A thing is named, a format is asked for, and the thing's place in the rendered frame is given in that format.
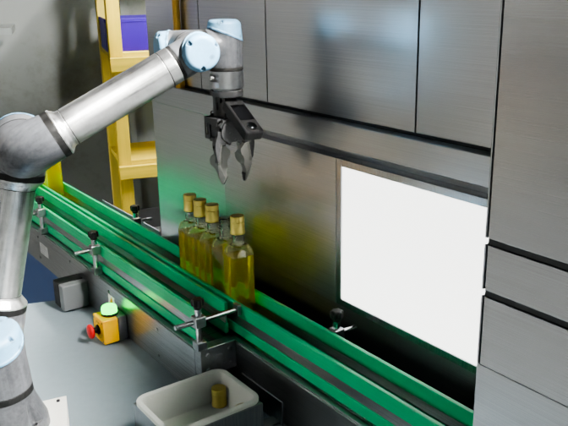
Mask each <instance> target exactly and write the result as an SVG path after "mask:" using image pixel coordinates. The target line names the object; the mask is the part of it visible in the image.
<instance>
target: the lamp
mask: <svg viewBox="0 0 568 426"><path fill-rule="evenodd" d="M117 314H118V311H117V305H116V304H115V303H105V304H103V305H102V306H101V316H102V317H105V318H110V317H114V316H116V315H117Z"/></svg>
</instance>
